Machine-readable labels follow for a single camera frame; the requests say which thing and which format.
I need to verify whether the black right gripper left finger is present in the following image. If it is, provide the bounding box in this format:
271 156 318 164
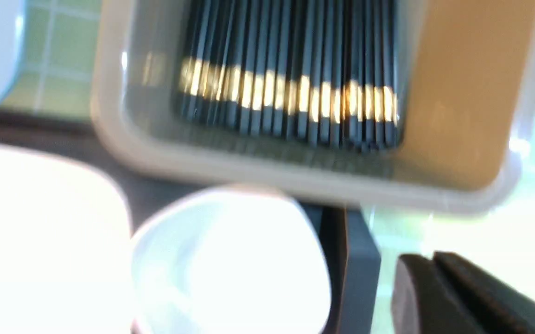
390 254 486 334

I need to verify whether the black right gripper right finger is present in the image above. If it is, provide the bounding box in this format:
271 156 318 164
433 252 535 334

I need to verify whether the small white bowl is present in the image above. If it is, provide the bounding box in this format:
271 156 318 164
131 185 332 334

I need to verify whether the white square rice plate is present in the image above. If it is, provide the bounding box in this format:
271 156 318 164
0 144 133 334

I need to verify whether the green checkered tablecloth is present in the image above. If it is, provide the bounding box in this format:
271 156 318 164
1 0 535 334

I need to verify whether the black serving tray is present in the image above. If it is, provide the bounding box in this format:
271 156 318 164
0 113 381 334

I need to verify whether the brown plastic bin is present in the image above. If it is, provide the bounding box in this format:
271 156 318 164
91 0 535 214

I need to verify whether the bundle of black chopsticks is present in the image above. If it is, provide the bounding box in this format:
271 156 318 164
177 0 401 154

